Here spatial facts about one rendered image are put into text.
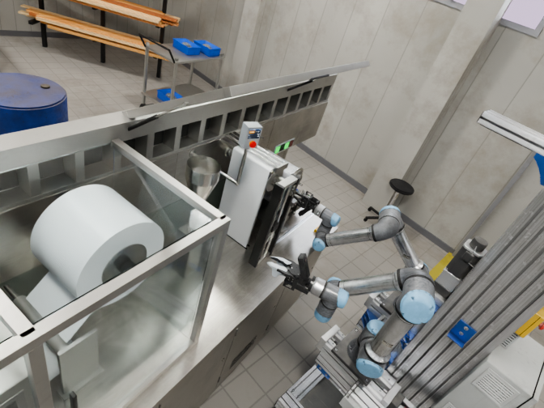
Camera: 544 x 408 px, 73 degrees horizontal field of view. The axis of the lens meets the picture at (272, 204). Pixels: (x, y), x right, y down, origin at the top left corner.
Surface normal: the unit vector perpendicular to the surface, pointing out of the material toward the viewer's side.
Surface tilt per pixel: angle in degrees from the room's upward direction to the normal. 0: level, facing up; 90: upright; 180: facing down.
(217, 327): 0
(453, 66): 90
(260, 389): 0
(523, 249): 90
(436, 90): 90
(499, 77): 90
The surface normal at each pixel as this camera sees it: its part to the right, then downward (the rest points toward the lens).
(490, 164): -0.68, 0.27
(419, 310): -0.32, 0.36
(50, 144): 0.78, 0.52
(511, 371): 0.27, -0.77
